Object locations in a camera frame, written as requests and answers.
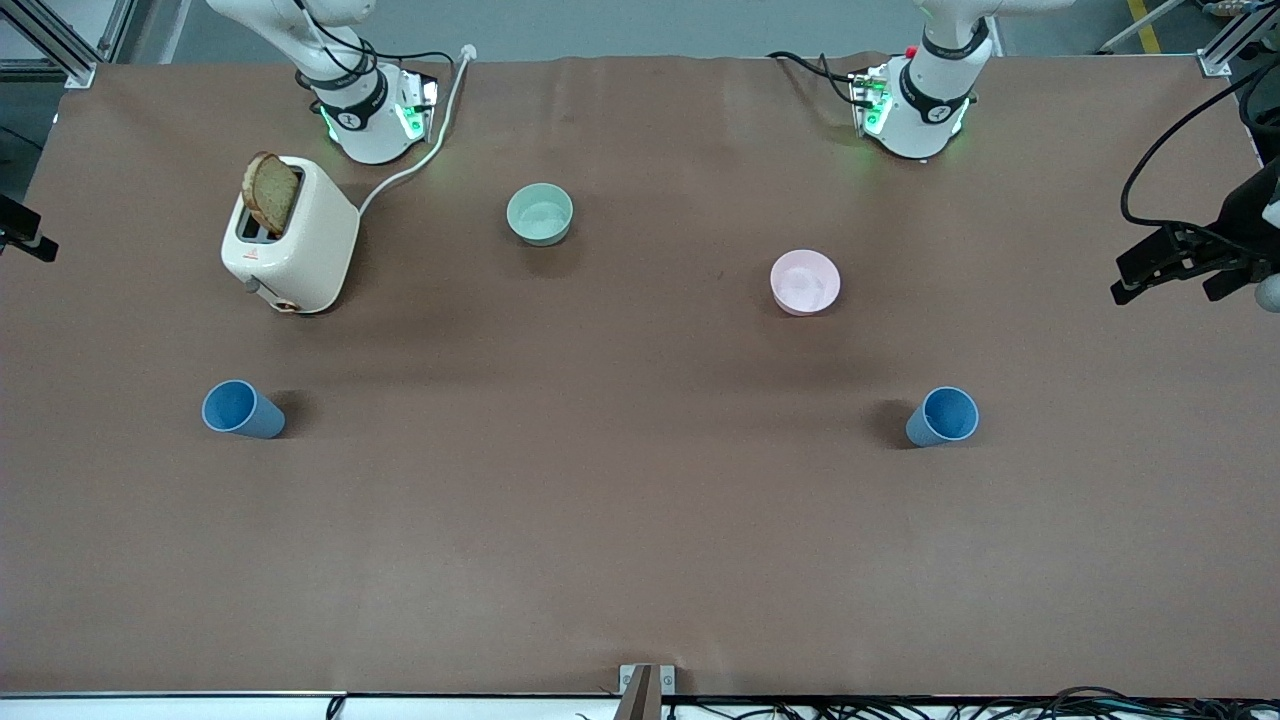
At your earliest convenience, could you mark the blue ribbed plastic cup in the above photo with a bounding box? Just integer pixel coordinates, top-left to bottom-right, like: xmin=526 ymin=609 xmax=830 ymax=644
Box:
xmin=201 ymin=379 xmax=287 ymax=440
xmin=905 ymin=386 xmax=981 ymax=449

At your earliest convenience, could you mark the white toaster power cable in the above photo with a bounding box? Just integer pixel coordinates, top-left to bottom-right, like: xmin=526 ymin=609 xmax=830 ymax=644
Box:
xmin=357 ymin=44 xmax=477 ymax=217

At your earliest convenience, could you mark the black right arm base cable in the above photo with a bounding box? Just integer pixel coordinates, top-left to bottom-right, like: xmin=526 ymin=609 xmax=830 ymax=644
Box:
xmin=290 ymin=0 xmax=459 ymax=91

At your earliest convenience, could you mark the white table edge rail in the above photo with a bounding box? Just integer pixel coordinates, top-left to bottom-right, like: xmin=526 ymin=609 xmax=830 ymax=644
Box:
xmin=0 ymin=690 xmax=1280 ymax=720

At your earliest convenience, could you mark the black arm base cable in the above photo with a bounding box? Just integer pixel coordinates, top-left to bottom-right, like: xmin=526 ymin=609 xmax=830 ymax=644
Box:
xmin=767 ymin=50 xmax=866 ymax=107
xmin=290 ymin=0 xmax=459 ymax=91

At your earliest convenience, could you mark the black left arm base cable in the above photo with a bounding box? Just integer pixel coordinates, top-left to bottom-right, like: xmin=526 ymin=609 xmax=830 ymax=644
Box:
xmin=767 ymin=50 xmax=866 ymax=107

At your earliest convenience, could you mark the black cable bundle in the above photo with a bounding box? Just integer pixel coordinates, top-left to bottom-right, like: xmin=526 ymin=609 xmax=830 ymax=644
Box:
xmin=670 ymin=685 xmax=1280 ymax=720

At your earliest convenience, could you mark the brown table cover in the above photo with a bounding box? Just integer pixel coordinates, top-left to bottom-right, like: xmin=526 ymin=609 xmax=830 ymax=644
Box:
xmin=0 ymin=53 xmax=1280 ymax=699

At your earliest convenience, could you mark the grey metal bracket with post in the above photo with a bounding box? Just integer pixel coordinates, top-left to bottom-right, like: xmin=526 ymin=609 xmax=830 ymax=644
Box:
xmin=618 ymin=663 xmax=677 ymax=720

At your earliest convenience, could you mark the pink bowl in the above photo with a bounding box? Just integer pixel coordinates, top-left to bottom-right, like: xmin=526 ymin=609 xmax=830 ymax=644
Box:
xmin=769 ymin=249 xmax=842 ymax=317

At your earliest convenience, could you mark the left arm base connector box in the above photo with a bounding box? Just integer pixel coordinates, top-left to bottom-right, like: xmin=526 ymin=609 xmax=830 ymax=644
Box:
xmin=849 ymin=63 xmax=894 ymax=137

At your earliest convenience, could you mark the brown bread slice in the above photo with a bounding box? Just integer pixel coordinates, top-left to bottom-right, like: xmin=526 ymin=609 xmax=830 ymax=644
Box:
xmin=242 ymin=151 xmax=301 ymax=238

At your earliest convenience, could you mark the cream white toaster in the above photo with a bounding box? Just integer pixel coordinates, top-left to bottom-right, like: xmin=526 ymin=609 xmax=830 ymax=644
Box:
xmin=220 ymin=155 xmax=361 ymax=316

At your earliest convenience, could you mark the aluminium frame profile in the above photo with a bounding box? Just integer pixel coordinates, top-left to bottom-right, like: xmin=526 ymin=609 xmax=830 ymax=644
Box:
xmin=1195 ymin=0 xmax=1280 ymax=79
xmin=0 ymin=0 xmax=136 ymax=89

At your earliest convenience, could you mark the mint green bowl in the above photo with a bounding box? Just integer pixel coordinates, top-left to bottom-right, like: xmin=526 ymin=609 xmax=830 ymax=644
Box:
xmin=505 ymin=182 xmax=575 ymax=247

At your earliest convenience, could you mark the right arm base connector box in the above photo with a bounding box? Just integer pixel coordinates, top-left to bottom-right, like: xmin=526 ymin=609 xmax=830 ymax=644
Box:
xmin=393 ymin=68 xmax=441 ymax=143

